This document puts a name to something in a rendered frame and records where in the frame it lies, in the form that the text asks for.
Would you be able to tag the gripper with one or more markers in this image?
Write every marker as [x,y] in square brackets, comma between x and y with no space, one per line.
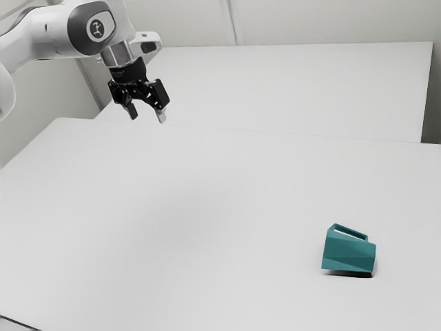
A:
[128,74]

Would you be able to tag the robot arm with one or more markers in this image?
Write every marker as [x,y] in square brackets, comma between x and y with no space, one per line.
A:
[51,31]

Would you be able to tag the teal faceted mug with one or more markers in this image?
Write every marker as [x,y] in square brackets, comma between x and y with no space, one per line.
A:
[348,253]

